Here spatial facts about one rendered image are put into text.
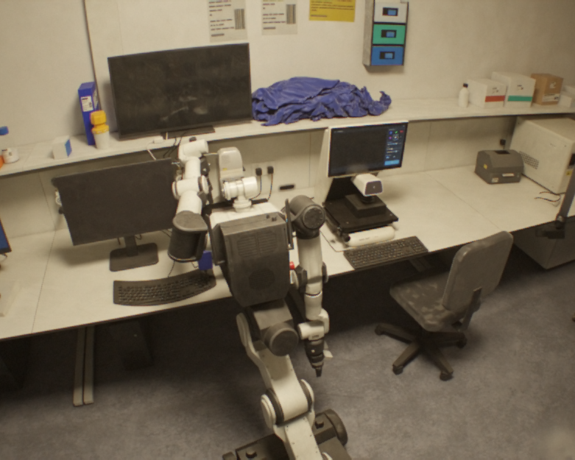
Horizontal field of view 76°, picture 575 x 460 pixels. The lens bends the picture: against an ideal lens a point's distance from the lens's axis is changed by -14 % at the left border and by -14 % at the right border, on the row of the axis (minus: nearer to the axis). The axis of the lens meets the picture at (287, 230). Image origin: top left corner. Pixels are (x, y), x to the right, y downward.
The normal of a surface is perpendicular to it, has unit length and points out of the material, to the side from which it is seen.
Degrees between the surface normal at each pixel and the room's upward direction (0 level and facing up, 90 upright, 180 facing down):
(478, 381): 0
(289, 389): 27
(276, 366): 41
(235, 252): 76
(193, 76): 86
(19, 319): 0
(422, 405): 0
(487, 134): 90
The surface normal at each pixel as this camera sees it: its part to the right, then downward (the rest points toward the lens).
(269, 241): 0.27, 0.29
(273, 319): 0.23, -0.48
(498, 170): 0.18, 0.53
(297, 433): 0.32, -0.29
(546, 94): 0.40, 0.50
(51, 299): 0.00, -0.84
